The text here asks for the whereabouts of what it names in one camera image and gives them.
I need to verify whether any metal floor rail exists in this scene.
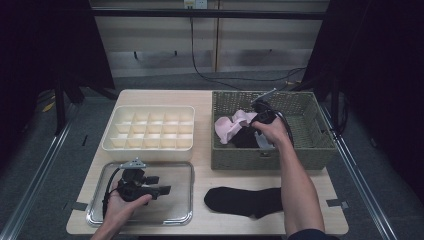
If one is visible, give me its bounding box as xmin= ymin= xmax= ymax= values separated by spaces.
xmin=319 ymin=103 xmax=400 ymax=240
xmin=0 ymin=103 xmax=80 ymax=240

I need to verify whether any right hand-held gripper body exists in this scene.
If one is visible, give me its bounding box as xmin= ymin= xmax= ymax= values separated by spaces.
xmin=250 ymin=88 xmax=279 ymax=125

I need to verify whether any person's left hand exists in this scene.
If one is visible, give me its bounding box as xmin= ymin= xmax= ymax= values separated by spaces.
xmin=105 ymin=190 xmax=153 ymax=228

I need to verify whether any white sock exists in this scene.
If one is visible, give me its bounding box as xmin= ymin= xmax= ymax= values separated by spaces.
xmin=254 ymin=131 xmax=277 ymax=150

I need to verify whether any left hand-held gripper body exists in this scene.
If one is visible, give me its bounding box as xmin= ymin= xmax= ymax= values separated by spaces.
xmin=116 ymin=158 xmax=158 ymax=203

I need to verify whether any cream divided storage box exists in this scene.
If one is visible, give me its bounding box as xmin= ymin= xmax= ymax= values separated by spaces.
xmin=101 ymin=105 xmax=196 ymax=163

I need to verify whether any black sock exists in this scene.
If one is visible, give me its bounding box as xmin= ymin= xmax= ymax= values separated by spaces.
xmin=203 ymin=186 xmax=284 ymax=220
xmin=231 ymin=124 xmax=262 ymax=150

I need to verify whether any black stand post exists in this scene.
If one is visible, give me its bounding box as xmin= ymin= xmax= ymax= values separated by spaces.
xmin=329 ymin=76 xmax=342 ymax=134
xmin=54 ymin=74 xmax=68 ymax=135

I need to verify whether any person's dark sleeve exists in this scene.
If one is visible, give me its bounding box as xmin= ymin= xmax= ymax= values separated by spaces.
xmin=287 ymin=228 xmax=342 ymax=240

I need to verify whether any black wall cable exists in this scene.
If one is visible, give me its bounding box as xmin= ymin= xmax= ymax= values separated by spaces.
xmin=189 ymin=16 xmax=308 ymax=92

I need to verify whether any right hand-held gripper cable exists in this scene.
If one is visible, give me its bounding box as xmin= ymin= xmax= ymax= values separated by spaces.
xmin=273 ymin=109 xmax=296 ymax=147

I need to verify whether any white wall socket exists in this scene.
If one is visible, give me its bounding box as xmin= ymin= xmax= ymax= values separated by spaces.
xmin=183 ymin=0 xmax=208 ymax=10

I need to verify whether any black curtain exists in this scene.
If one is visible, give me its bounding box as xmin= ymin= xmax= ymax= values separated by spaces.
xmin=301 ymin=0 xmax=424 ymax=201
xmin=0 ymin=0 xmax=116 ymax=168

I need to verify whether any person's right hand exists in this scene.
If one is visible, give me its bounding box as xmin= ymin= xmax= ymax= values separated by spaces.
xmin=251 ymin=116 xmax=292 ymax=148

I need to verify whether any black crossbar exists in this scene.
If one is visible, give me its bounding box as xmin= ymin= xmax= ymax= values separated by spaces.
xmin=89 ymin=8 xmax=329 ymax=20

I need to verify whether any clear box lid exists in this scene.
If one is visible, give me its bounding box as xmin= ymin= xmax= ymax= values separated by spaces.
xmin=85 ymin=161 xmax=195 ymax=227

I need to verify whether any green woven basket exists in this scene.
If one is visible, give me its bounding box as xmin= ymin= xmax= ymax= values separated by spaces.
xmin=210 ymin=90 xmax=338 ymax=171

